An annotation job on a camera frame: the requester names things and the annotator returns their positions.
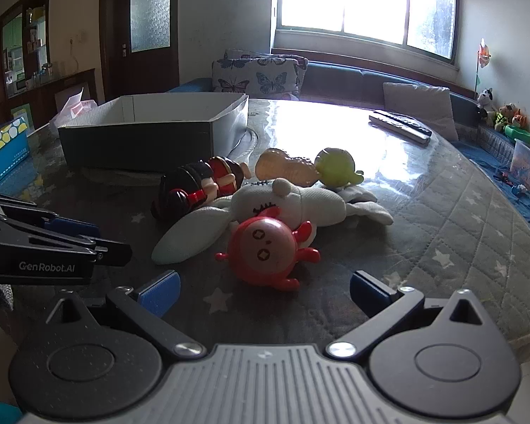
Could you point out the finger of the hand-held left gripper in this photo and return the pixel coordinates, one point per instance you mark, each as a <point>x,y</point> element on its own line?
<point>112,254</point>
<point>77,227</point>

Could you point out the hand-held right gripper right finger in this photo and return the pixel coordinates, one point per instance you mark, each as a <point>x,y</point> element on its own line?
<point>370,293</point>

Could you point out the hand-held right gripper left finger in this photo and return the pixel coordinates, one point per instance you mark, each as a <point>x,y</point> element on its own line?
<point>161,295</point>

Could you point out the grey cardboard box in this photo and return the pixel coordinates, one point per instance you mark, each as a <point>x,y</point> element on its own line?
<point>137,145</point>

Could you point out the black-haired doll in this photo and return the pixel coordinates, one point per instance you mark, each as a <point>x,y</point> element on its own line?
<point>190,183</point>

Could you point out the red round figure toy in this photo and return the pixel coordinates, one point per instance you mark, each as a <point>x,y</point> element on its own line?
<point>265,249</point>

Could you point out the green round figure toy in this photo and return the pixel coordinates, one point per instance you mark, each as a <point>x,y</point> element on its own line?
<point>335,165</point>

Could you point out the white plush rabbit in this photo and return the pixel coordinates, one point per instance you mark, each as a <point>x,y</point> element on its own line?
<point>265,205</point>

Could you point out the translucent orange peanut toy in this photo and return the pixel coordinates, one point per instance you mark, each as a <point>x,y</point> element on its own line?
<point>287,165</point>

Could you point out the quilt-covered desktop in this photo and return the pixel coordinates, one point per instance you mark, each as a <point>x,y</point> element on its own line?
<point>424,216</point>

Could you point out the blue dotted box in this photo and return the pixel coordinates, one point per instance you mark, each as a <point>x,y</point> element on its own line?
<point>4,154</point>

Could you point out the pink and white paper bag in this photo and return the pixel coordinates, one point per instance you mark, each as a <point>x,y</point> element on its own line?
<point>75,108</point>

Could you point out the wooden cabinet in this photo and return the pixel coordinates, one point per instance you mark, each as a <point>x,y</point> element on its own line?
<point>48,92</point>

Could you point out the silver remote control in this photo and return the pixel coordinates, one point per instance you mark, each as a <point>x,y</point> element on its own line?
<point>397,129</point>

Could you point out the black remote control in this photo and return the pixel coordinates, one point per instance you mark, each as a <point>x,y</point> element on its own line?
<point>408,121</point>

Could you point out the grey pillow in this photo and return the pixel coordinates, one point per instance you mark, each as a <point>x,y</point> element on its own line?
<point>419,106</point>

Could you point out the dark wooden door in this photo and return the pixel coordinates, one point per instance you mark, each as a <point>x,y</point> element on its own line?
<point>115,31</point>

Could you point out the blue sofa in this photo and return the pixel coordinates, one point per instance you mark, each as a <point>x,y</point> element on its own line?
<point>344,81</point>

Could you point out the green bowl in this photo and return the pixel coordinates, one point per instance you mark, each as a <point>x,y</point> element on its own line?
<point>519,134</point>

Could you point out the black and white plush toy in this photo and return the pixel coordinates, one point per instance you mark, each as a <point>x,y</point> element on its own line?
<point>485,100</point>

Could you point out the orange plush toy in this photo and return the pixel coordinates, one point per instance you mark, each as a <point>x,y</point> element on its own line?
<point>510,115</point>

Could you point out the butterfly print pillow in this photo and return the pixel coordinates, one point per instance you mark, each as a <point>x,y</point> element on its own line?
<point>247,54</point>
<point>256,77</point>

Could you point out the colourful pinwheel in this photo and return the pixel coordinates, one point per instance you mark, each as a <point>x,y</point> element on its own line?
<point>483,57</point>

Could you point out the window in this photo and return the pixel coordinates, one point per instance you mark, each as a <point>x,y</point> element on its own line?
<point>344,0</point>

